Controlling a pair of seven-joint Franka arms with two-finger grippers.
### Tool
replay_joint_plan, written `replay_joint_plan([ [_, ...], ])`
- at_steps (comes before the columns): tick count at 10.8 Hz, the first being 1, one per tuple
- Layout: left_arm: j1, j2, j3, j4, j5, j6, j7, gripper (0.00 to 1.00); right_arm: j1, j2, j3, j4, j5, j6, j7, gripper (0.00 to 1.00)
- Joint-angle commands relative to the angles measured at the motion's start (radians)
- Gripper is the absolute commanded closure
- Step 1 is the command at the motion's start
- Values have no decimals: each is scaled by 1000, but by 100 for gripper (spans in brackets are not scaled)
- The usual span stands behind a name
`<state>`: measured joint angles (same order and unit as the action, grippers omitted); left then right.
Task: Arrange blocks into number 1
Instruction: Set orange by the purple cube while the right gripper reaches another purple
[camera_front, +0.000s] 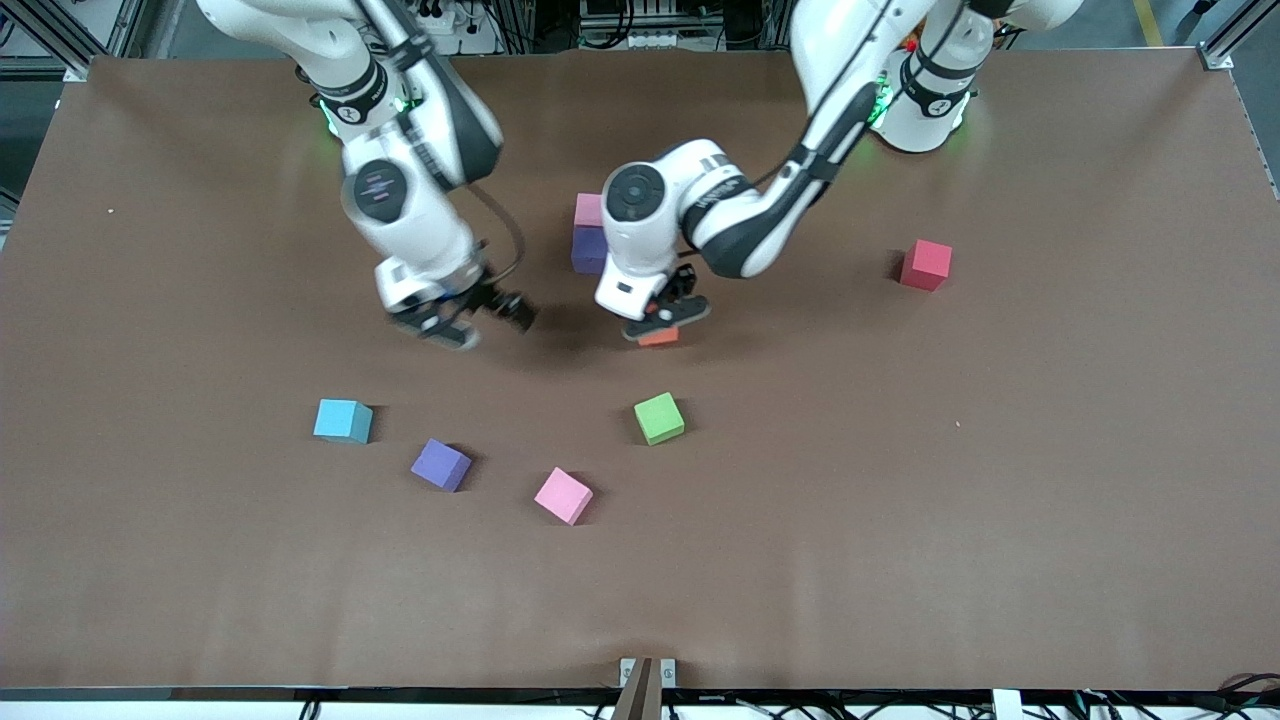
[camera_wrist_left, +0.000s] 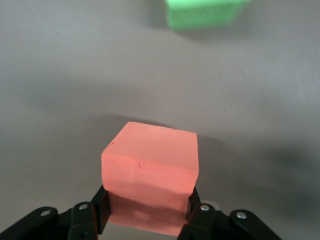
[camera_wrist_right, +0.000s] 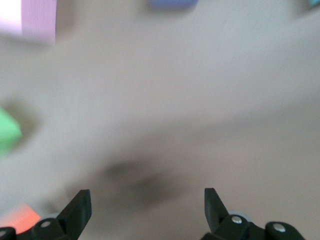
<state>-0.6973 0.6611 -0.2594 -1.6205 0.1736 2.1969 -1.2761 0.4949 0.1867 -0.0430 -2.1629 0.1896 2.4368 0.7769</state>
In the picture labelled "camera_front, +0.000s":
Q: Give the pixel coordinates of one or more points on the aluminium frame profile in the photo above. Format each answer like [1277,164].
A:
[40,30]
[1217,57]

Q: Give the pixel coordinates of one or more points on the red foam cube block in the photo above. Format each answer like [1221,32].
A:
[927,265]

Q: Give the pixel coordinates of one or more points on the brown table cover sheet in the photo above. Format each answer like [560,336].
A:
[900,500]

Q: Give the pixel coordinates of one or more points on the pink foam cube block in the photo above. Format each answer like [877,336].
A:
[563,495]
[588,210]

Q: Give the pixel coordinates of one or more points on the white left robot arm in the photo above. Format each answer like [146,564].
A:
[850,60]

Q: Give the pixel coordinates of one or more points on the white power strip with plugs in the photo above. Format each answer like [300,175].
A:
[440,20]

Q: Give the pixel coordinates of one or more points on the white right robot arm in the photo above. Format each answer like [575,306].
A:
[400,200]

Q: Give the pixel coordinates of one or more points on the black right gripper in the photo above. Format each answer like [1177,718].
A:
[491,294]

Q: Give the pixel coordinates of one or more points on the purple foam cube block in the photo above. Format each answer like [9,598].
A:
[440,465]
[588,250]

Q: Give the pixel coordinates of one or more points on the blue foam cube block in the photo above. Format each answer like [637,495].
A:
[340,420]

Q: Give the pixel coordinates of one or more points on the orange foam cube block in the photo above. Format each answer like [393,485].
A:
[660,339]

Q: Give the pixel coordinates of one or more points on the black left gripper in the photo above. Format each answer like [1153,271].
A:
[683,283]

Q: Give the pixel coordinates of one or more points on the black table edge rail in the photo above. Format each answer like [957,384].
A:
[300,693]

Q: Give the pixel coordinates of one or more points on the green foam cube block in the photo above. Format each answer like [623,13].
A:
[660,420]

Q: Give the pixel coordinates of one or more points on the white socket strip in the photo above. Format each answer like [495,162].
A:
[640,38]

